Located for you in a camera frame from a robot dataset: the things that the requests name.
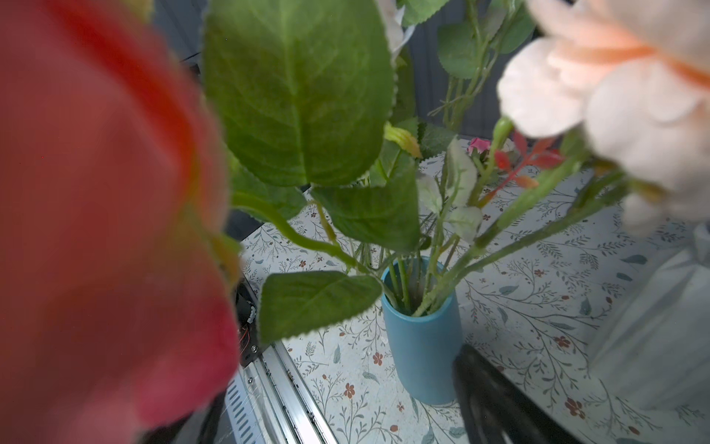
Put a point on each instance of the white ribbed ceramic vase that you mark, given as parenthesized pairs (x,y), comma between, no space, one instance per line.
(653,350)

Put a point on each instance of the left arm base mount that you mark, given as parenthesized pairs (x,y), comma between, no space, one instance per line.
(247,313)

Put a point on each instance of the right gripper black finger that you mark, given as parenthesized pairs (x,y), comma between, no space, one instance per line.
(494,410)

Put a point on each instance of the blue ceramic vase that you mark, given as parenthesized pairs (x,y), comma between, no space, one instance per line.
(424,349)

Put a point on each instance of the pink carnation flower stem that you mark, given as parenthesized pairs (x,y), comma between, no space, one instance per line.
(467,52)

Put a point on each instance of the pile of artificial flowers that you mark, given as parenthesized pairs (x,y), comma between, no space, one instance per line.
(505,157)

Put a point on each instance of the white rose stem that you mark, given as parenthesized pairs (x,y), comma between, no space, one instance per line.
(401,134)

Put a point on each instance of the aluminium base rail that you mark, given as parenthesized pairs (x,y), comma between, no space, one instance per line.
(268,402)

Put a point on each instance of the pink coral rose stem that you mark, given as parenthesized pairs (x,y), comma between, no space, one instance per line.
(116,271)

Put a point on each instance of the floral patterned table mat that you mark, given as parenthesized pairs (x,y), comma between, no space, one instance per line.
(323,260)

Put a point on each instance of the white peony flower stem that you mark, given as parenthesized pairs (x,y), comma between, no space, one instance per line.
(626,82)

